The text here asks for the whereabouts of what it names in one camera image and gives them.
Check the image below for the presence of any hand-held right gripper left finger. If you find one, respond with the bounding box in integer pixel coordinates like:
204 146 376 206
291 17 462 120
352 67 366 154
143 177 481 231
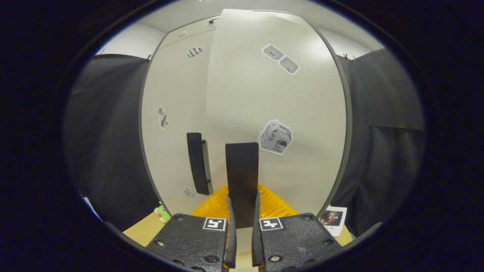
146 185 237 270

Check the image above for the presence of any pink starfish plush toy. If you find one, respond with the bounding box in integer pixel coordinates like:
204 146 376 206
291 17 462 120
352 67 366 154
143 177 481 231
154 205 171 223

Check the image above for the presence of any grey double-door shoe cabinet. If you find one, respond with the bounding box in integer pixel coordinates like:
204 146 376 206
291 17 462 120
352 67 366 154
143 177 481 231
138 9 354 242

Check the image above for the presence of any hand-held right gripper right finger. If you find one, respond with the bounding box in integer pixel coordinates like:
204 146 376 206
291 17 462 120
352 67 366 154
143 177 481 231
251 184 343 270

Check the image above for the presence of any grey cabinet drawer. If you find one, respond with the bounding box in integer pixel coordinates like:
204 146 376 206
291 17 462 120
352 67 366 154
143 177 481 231
159 17 220 49

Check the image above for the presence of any grey cabinet door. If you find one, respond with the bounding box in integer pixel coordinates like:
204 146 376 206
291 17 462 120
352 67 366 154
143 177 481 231
206 9 346 242
141 30 216 214

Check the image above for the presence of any white booklet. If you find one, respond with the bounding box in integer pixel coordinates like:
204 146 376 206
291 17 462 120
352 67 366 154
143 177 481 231
319 206 347 237

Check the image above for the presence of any black backdrop cloth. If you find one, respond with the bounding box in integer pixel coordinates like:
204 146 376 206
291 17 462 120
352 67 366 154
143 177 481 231
329 48 426 236
62 54 159 231

